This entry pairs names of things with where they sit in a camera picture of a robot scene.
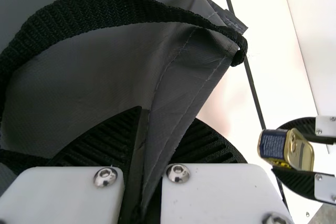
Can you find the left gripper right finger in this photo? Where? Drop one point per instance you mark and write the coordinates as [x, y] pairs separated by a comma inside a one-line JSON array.
[[223, 195]]

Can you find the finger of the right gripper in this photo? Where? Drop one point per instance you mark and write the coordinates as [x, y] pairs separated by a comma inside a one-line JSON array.
[[320, 187], [324, 129]]

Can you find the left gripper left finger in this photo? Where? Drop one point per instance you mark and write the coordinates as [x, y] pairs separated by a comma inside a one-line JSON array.
[[52, 195]]

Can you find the rectangular tin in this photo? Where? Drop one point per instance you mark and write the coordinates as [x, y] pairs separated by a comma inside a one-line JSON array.
[[294, 148]]

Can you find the black strip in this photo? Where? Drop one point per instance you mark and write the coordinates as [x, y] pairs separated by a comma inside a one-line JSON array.
[[253, 90]]

